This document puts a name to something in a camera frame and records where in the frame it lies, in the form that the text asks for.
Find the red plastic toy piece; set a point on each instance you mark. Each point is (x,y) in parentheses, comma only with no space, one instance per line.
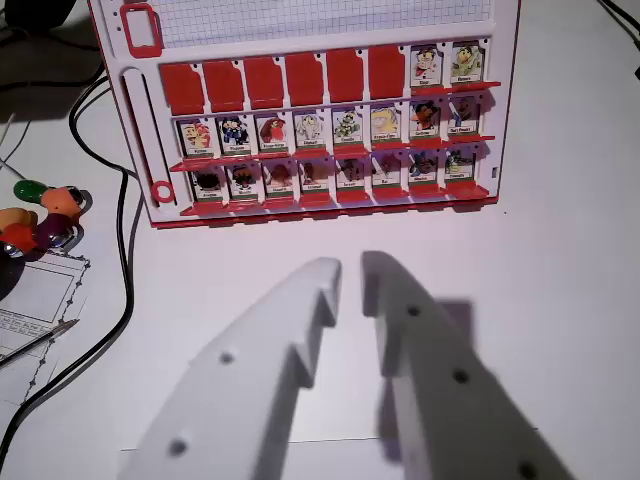
(17,230)

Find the duck picture card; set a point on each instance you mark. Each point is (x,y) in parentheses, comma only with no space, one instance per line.
(467,62)

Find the red board flap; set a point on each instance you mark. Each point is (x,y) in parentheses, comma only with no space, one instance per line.
(386,72)
(345,75)

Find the red flap below duck card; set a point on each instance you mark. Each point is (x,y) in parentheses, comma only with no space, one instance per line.
(475,84)

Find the thin dark pen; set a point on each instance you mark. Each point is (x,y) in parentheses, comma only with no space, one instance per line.
(35,345)

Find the green plastic toy piece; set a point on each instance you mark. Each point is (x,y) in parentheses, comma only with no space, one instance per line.
(29,191)

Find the red and white game board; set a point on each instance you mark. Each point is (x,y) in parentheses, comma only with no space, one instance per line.
(320,30)

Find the purple plastic toy piece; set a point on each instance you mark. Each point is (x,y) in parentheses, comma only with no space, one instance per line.
(52,230)

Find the printed paper sheet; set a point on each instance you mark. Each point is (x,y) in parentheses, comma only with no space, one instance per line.
(35,300)

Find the orange plastic toy piece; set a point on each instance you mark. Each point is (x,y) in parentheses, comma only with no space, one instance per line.
(62,199)

